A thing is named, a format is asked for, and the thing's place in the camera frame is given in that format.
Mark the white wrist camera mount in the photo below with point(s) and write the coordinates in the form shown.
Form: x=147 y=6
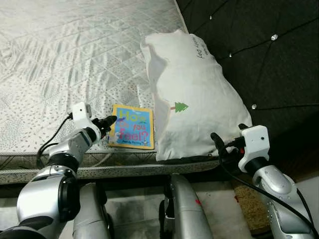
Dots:
x=256 y=144
x=79 y=110

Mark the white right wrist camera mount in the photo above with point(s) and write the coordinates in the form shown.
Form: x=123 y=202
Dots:
x=256 y=144

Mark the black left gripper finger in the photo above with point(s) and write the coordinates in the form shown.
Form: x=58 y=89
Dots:
x=107 y=123

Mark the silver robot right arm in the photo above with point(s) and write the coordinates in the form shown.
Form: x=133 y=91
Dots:
x=279 y=194

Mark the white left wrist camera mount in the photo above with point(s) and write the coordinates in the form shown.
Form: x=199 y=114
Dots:
x=79 y=110

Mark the silver robot left leg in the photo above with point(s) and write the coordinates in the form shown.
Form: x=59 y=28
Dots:
x=92 y=214

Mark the dark bed base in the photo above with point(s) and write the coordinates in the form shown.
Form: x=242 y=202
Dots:
x=139 y=177

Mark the black tufted headboard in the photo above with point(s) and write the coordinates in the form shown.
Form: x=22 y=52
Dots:
x=269 y=59

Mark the white pillow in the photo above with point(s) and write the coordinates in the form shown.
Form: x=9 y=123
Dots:
x=199 y=109

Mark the silver robot right leg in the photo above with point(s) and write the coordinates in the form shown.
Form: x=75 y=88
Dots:
x=187 y=209

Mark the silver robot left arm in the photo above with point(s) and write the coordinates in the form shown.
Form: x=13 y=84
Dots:
x=45 y=189

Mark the colourful children's book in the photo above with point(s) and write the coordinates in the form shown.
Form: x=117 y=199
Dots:
x=132 y=127

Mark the white quilted mattress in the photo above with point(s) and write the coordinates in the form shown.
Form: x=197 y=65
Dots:
x=75 y=50

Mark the silver robot leg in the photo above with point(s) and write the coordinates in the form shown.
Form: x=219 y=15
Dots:
x=92 y=214
x=187 y=209

